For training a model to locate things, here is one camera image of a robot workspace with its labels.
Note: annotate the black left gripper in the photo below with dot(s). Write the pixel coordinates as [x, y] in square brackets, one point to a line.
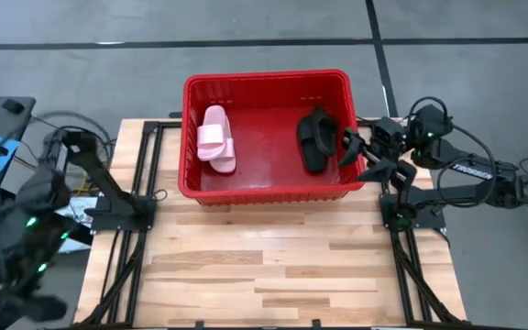
[41, 309]

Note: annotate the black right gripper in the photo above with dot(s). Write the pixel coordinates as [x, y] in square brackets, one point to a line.
[406, 172]

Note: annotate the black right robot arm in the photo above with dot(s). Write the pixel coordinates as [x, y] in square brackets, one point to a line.
[470, 169]

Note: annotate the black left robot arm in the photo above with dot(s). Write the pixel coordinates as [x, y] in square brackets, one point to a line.
[103, 179]

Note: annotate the red plastic bin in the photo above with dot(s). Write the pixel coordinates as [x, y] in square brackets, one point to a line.
[268, 137]

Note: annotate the white paper sheet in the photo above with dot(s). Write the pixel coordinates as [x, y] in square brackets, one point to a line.
[78, 211]

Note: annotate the small black desk object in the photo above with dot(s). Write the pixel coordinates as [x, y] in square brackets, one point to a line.
[13, 106]

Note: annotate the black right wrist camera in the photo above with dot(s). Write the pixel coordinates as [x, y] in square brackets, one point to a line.
[388, 133]

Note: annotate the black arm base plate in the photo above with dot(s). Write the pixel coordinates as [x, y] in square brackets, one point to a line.
[108, 222]
[424, 220]

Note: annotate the black aluminium frame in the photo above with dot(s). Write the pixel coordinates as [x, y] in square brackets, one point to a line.
[135, 275]
[402, 275]

